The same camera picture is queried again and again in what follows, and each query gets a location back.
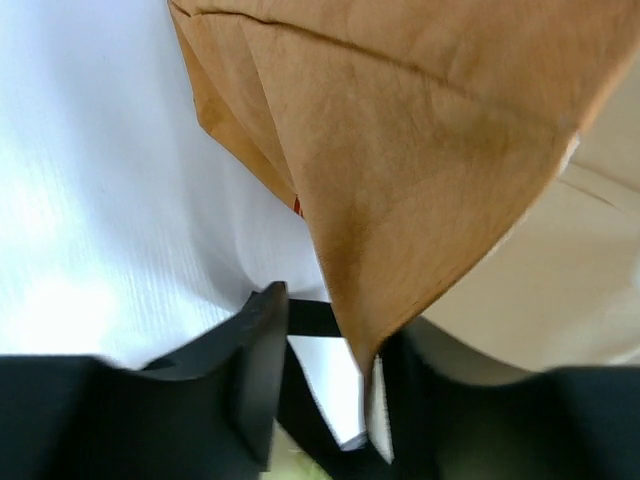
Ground tan canvas bag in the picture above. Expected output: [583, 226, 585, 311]
[167, 0, 640, 480]

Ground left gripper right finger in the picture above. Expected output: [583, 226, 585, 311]
[380, 319, 639, 479]

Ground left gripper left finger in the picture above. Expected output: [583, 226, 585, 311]
[1, 282, 288, 479]

